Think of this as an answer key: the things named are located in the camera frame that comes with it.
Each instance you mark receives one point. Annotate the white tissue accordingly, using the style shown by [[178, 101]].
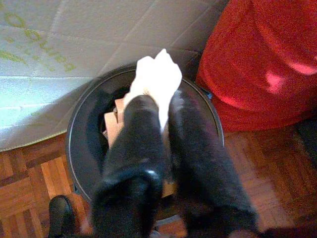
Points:
[[156, 74]]

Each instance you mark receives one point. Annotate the red pillow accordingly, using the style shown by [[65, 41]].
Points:
[[247, 62]]

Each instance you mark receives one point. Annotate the black round waste bin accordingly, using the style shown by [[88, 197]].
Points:
[[81, 129]]

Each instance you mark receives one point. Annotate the grey-green quilted mattress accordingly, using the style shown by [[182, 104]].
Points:
[[74, 37]]

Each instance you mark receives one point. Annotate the brown cardboard scrap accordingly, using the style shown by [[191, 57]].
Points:
[[114, 126]]

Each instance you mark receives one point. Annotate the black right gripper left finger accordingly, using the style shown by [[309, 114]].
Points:
[[133, 153]]

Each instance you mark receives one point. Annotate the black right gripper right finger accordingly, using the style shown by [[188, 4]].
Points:
[[203, 161]]

